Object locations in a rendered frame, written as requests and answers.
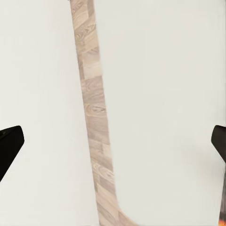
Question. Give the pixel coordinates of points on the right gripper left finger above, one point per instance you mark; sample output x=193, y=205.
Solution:
x=11, y=141

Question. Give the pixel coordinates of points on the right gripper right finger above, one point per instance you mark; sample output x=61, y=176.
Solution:
x=218, y=139

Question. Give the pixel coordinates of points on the bed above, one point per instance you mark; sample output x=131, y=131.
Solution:
x=163, y=66

